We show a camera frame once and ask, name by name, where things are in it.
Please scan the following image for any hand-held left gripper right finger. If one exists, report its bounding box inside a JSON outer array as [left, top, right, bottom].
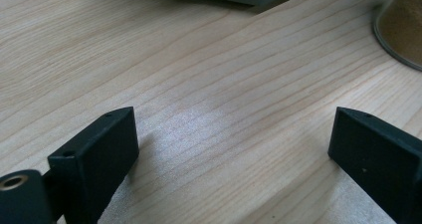
[[327, 106, 422, 224]]

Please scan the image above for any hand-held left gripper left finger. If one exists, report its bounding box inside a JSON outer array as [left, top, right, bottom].
[[47, 106, 140, 224]]

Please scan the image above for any white lid spice jar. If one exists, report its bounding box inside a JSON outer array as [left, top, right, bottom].
[[372, 0, 422, 73]]

